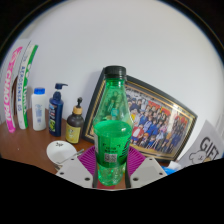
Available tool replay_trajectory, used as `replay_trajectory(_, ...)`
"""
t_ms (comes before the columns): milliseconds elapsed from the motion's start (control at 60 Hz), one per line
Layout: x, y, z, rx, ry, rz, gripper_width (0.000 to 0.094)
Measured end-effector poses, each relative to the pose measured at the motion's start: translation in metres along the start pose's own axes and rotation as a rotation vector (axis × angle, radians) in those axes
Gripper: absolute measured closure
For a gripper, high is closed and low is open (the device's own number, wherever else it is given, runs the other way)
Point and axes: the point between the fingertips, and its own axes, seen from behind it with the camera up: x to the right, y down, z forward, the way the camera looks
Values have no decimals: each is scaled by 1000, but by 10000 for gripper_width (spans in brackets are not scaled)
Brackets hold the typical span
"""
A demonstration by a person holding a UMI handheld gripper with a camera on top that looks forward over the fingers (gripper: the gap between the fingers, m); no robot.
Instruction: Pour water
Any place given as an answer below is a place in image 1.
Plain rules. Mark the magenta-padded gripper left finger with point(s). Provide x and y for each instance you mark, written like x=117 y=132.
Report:
x=75 y=170

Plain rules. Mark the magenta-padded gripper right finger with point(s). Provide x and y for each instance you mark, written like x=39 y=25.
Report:
x=148 y=170

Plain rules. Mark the green plastic drink bottle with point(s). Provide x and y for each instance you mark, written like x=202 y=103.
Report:
x=112 y=140

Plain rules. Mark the metal spoon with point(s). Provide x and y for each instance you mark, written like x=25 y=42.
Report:
x=71 y=156

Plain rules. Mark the floral patterned mug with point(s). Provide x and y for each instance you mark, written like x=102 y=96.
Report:
x=60 y=151

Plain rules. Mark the brown pump bottle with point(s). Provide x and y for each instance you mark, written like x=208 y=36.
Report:
x=74 y=128

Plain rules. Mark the framed group photo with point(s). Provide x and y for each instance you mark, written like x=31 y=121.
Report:
x=160 y=120

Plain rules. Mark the dark blue pump bottle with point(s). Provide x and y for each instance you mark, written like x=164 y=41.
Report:
x=56 y=116

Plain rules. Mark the white paper gift bag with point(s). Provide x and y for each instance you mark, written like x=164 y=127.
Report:
x=206 y=146

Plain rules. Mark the white bottle with blue cap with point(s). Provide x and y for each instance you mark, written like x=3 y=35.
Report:
x=39 y=113

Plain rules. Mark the pink printed banner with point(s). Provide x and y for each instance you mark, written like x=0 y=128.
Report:
x=9 y=100

